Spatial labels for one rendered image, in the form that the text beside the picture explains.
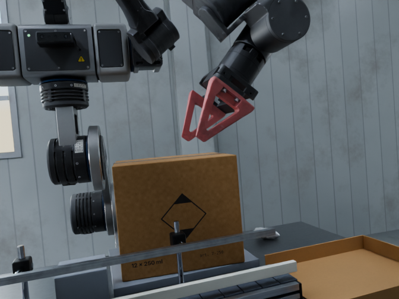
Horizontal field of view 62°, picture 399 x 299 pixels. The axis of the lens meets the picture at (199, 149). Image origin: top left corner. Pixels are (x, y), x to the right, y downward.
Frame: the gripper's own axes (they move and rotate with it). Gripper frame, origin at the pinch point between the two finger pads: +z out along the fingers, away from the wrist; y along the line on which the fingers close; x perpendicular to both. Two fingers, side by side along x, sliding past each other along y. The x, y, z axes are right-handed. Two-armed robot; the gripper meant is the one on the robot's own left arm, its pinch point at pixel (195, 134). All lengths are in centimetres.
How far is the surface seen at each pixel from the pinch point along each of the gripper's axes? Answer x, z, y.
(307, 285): 41.8, 10.1, -15.8
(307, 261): 48, 6, -27
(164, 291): 12.3, 23.8, -8.5
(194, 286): 16.7, 20.7, -8.9
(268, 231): 28.2, 5.3, -17.4
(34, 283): -5, 49, -46
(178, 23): -22, -108, -246
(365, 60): 154, -205, -252
